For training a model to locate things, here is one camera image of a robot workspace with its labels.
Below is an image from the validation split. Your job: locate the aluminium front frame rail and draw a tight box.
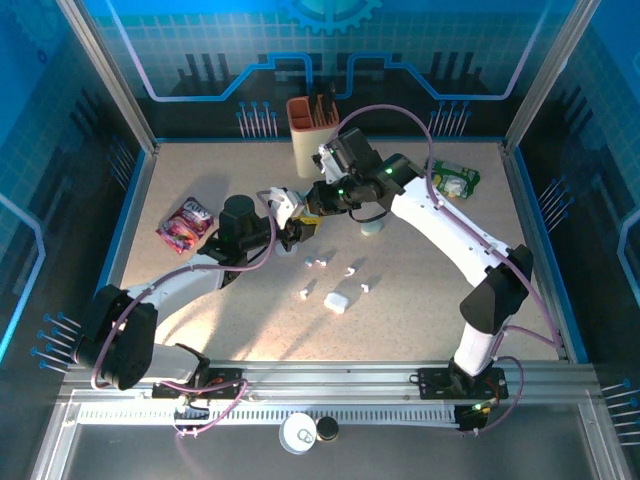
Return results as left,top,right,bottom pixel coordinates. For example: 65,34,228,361
64,359,601,404

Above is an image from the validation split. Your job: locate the beige utensil holder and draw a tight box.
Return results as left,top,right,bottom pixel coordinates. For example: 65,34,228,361
285,96,341,179

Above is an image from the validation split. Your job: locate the grey slotted cable duct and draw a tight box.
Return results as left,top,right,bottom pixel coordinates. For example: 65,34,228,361
77,405,461,425

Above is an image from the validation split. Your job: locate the purple candy bag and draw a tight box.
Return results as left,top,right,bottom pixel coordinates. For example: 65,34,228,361
155,196,215,256

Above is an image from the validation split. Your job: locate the white glossy charging case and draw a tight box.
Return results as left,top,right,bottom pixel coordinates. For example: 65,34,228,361
323,291,349,315

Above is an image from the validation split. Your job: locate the small black electronics box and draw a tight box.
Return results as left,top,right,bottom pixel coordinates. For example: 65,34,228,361
455,399,501,432

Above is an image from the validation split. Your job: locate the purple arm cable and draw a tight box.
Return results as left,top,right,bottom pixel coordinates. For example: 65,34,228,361
332,103,565,437
89,188,277,441

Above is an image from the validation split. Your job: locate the white round cap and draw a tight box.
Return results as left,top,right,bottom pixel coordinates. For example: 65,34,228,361
278,412,319,455

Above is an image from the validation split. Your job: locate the aluminium frame post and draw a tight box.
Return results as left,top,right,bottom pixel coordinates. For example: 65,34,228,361
55,0,161,155
501,0,600,154

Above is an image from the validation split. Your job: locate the green snack packet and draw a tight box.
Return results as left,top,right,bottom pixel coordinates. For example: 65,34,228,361
424,158,481,200

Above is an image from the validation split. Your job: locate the small black round cap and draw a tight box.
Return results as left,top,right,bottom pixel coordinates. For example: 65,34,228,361
315,417,340,444

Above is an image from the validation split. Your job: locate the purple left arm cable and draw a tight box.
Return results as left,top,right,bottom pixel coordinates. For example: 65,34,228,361
89,188,277,441

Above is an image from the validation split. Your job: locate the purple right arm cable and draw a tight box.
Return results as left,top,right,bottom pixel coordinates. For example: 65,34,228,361
332,103,565,437

